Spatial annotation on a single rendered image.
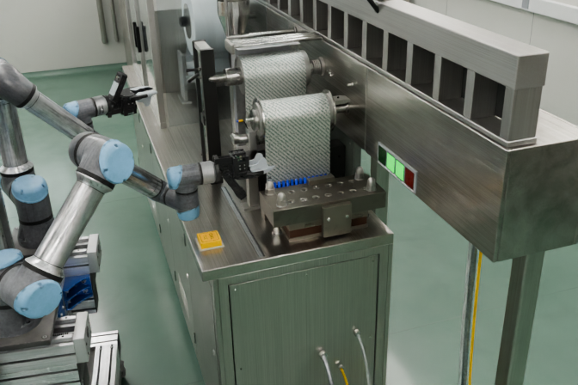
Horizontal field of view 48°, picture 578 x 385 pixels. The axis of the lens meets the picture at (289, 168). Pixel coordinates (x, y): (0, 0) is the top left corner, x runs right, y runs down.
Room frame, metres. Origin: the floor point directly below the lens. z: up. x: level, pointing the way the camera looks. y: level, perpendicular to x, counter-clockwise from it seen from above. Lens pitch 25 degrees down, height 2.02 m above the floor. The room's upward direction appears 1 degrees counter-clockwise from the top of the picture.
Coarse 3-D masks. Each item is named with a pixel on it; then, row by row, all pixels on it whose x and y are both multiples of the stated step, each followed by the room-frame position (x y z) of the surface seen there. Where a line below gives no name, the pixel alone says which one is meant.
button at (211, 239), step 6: (198, 234) 1.88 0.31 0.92; (204, 234) 1.88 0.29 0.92; (210, 234) 1.88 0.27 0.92; (216, 234) 1.88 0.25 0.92; (198, 240) 1.87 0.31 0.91; (204, 240) 1.84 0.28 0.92; (210, 240) 1.84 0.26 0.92; (216, 240) 1.84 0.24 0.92; (204, 246) 1.83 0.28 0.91; (210, 246) 1.83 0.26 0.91; (216, 246) 1.84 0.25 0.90
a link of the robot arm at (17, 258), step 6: (0, 252) 1.61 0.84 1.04; (6, 252) 1.60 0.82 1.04; (12, 252) 1.60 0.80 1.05; (18, 252) 1.59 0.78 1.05; (0, 258) 1.57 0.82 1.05; (6, 258) 1.56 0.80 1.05; (12, 258) 1.56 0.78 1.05; (18, 258) 1.57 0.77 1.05; (0, 264) 1.53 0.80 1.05; (6, 264) 1.53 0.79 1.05; (12, 264) 1.54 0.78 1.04; (18, 264) 1.55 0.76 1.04; (0, 270) 1.52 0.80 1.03; (6, 270) 1.52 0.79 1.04; (0, 276) 1.51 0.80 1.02; (0, 300) 1.52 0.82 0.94
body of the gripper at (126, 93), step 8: (104, 96) 2.38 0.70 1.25; (120, 96) 2.41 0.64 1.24; (128, 96) 2.41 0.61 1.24; (112, 104) 2.39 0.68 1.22; (120, 104) 2.41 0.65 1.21; (128, 104) 2.41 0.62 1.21; (136, 104) 2.43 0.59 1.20; (112, 112) 2.39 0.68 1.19; (120, 112) 2.42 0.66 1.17; (128, 112) 2.42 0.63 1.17; (136, 112) 2.43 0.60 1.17
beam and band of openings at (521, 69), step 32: (288, 0) 2.82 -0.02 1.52; (320, 0) 2.45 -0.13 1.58; (352, 0) 2.18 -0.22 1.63; (320, 32) 2.48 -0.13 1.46; (352, 32) 2.22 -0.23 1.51; (384, 32) 1.95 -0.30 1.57; (416, 32) 1.76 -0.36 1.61; (448, 32) 1.61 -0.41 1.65; (480, 32) 1.57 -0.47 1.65; (384, 64) 1.94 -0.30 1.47; (416, 64) 1.79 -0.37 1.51; (448, 64) 1.65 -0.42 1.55; (480, 64) 1.47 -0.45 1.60; (512, 64) 1.36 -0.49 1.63; (544, 64) 1.37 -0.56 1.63; (448, 96) 1.65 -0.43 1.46; (480, 96) 1.50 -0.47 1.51; (512, 96) 1.36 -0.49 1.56; (480, 128) 1.45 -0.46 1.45; (512, 128) 1.35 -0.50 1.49
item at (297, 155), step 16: (272, 144) 2.04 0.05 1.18; (288, 144) 2.06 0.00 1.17; (304, 144) 2.08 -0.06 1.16; (320, 144) 2.09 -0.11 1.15; (272, 160) 2.04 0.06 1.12; (288, 160) 2.06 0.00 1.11; (304, 160) 2.08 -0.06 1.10; (320, 160) 2.09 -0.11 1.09; (272, 176) 2.04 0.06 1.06; (288, 176) 2.06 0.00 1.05; (304, 176) 2.08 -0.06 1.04
